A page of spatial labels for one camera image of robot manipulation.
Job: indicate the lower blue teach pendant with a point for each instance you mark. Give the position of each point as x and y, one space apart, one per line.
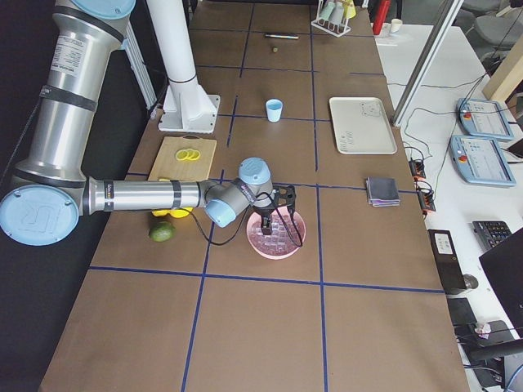
479 160

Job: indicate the white wire cup rack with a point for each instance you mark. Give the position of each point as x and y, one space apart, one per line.
337 31

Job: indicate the upper blue teach pendant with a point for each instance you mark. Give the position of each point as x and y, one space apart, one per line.
484 118

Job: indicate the black box with label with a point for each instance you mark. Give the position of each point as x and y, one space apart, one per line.
451 276

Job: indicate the clear ice cubes in bowl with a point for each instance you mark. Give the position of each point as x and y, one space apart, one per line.
282 239

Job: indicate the grey folded cloth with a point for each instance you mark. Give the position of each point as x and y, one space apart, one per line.
382 192

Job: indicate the yellow cup in rack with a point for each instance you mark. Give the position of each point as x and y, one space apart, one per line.
349 9

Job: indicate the mint green cup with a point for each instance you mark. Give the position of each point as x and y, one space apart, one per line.
326 10

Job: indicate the cream bear tray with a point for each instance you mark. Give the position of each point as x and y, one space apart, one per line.
361 126

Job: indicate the yellow lemon upper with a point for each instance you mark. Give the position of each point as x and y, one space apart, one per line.
180 212

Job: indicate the light blue cup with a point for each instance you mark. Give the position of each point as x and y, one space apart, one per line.
274 109

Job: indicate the blue teach pendant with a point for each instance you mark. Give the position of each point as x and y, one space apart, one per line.
484 118
479 160

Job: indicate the black laptop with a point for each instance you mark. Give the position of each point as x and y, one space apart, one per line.
502 266

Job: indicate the yellow lemon slices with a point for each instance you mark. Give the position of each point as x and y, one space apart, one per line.
187 154

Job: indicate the frosted white cup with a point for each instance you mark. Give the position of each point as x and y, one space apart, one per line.
337 14

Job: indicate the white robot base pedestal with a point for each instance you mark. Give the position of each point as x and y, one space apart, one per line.
187 107

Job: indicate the green lime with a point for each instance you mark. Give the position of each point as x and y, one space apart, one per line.
161 232

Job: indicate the pink bowl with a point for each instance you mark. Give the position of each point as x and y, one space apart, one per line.
278 249

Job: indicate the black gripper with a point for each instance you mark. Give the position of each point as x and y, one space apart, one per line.
265 211

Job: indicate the black keyboard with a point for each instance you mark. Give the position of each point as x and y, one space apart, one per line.
491 232

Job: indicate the aluminium frame post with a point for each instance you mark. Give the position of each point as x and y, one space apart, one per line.
448 11

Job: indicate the steel muddler with black tip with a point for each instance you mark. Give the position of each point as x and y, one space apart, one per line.
286 36

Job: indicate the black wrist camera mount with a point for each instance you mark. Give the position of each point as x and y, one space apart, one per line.
285 196

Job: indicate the small white cup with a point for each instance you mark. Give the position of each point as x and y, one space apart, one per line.
395 25

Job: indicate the wooden cutting board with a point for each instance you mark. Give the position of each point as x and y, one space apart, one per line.
167 167

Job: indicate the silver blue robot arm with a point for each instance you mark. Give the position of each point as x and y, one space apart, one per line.
49 192

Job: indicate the black power strip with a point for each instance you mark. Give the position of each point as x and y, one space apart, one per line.
424 190

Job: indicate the yellow lemon lower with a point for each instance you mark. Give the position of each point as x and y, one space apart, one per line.
161 212

